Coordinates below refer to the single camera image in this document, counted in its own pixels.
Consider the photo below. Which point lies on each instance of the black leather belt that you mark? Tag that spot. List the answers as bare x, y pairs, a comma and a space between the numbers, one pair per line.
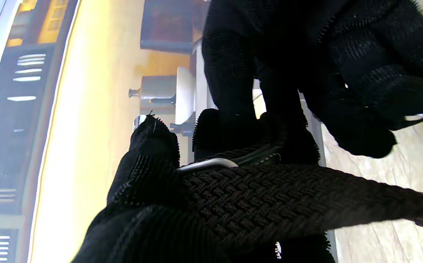
288, 204

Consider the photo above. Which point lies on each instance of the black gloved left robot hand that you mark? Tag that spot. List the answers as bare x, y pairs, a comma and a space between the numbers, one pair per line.
142, 219

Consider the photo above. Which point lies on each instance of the white shallow bowl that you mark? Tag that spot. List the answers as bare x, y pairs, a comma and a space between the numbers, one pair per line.
186, 95

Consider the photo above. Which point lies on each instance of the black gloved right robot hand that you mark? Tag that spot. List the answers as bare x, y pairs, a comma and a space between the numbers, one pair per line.
343, 54

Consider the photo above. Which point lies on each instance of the grey jug with lid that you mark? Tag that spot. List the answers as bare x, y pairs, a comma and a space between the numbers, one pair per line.
156, 89

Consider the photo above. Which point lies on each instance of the dark slanted board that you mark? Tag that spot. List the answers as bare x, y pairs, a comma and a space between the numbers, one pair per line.
167, 25

